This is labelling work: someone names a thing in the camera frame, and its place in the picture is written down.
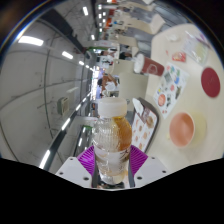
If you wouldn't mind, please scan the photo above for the beige chair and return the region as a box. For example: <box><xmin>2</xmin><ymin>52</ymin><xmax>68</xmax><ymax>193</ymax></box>
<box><xmin>117</xmin><ymin>70</ymin><xmax>150</xmax><ymax>103</ymax></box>

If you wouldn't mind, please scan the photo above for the colourful printed flyer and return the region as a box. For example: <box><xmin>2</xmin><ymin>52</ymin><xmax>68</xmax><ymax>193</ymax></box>
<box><xmin>152</xmin><ymin>62</ymin><xmax>190</xmax><ymax>116</ymax></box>

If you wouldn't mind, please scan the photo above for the ceiling air conditioner unit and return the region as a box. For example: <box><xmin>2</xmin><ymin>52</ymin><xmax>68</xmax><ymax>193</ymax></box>
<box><xmin>57</xmin><ymin>96</ymin><xmax>70</xmax><ymax>116</ymax></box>

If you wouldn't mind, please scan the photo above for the crumpled white tissue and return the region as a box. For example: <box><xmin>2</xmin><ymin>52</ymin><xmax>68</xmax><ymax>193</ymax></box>
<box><xmin>166</xmin><ymin>33</ymin><xmax>179</xmax><ymax>43</ymax></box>

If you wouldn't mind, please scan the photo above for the brown food tray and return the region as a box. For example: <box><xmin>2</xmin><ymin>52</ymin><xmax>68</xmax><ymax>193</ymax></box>
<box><xmin>131</xmin><ymin>97</ymin><xmax>160</xmax><ymax>154</ymax></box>

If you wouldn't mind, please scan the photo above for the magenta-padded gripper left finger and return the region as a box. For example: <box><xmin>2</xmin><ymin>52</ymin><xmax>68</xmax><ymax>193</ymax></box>
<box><xmin>54</xmin><ymin>144</ymin><xmax>99</xmax><ymax>189</ymax></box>

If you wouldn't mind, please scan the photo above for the group of ceiling lights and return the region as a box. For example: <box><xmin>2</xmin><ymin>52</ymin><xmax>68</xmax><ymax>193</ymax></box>
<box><xmin>18</xmin><ymin>4</ymin><xmax>108</xmax><ymax>169</ymax></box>

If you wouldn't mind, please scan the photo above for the person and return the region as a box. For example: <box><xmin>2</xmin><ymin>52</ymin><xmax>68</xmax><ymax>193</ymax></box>
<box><xmin>98</xmin><ymin>73</ymin><xmax>118</xmax><ymax>94</ymax></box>

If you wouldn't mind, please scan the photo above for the red paper cup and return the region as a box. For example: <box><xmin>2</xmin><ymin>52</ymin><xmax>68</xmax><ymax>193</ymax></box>
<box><xmin>133</xmin><ymin>53</ymin><xmax>166</xmax><ymax>78</ymax></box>

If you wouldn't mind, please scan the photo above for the clear white-capped drink bottle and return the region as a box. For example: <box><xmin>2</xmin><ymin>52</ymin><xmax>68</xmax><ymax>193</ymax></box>
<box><xmin>91</xmin><ymin>97</ymin><xmax>133</xmax><ymax>186</ymax></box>

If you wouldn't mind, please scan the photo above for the flat round red coaster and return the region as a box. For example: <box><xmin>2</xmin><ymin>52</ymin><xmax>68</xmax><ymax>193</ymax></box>
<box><xmin>200</xmin><ymin>66</ymin><xmax>222</xmax><ymax>99</ymax></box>

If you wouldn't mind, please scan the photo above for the yellow mug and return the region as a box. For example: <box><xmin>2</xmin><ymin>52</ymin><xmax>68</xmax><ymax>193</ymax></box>
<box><xmin>168</xmin><ymin>110</ymin><xmax>208</xmax><ymax>149</ymax></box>

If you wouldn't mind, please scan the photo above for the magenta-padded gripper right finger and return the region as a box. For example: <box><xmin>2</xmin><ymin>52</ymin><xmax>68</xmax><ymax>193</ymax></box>
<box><xmin>127</xmin><ymin>144</ymin><xmax>172</xmax><ymax>189</ymax></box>

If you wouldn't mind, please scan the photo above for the small red packet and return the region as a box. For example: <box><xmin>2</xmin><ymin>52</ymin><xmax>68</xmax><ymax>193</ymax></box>
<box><xmin>171</xmin><ymin>50</ymin><xmax>188</xmax><ymax>63</ymax></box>

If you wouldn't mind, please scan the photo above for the group of beige chairs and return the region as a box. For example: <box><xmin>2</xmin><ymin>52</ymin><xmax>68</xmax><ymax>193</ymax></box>
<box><xmin>99</xmin><ymin>0</ymin><xmax>166</xmax><ymax>51</ymax></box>

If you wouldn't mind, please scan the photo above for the white napkin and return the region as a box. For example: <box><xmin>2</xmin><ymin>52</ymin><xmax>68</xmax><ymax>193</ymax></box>
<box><xmin>131</xmin><ymin>97</ymin><xmax>145</xmax><ymax>116</ymax></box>

